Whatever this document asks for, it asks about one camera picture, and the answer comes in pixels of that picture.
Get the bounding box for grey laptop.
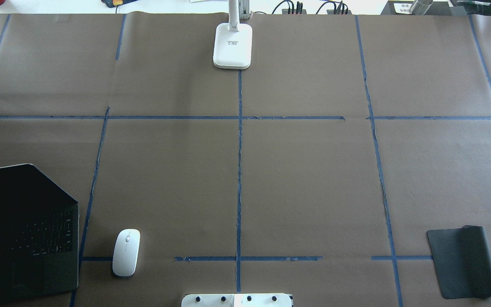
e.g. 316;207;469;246
0;164;79;304

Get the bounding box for white desk lamp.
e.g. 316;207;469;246
213;0;253;70

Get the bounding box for metal cup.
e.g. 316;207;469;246
409;0;433;16

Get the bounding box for black mouse pad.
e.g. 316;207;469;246
427;225;491;299

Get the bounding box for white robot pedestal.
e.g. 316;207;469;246
181;293;294;307

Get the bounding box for white computer mouse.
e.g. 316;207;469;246
112;229;141;277

